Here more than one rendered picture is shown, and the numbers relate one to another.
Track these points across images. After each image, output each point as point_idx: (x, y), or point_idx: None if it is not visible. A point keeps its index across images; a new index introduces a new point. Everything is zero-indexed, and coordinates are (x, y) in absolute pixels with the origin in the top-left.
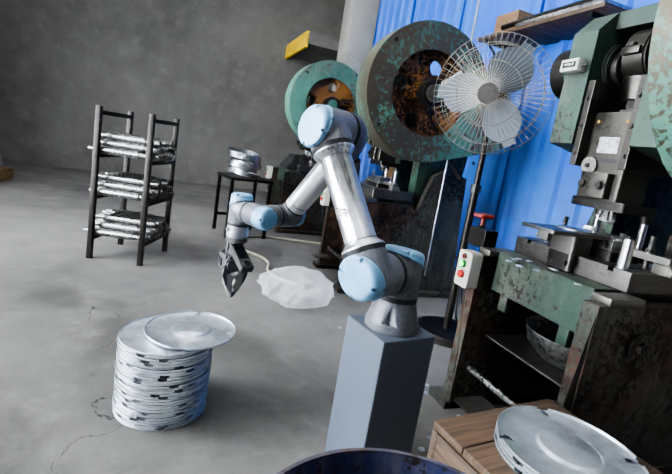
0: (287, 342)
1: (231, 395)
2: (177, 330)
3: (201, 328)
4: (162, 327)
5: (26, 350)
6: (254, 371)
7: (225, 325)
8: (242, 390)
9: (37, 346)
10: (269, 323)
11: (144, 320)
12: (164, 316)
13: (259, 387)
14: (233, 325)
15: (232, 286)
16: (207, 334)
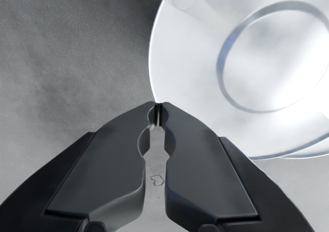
0: (6, 114)
1: (152, 4)
2: (319, 62)
3: (253, 52)
4: (325, 99)
5: (310, 186)
6: (89, 56)
7: (170, 57)
8: (129, 11)
9: (298, 190)
10: (22, 169)
11: (318, 147)
12: (280, 148)
13: (97, 6)
14: (151, 41)
15: (168, 127)
16: (255, 12)
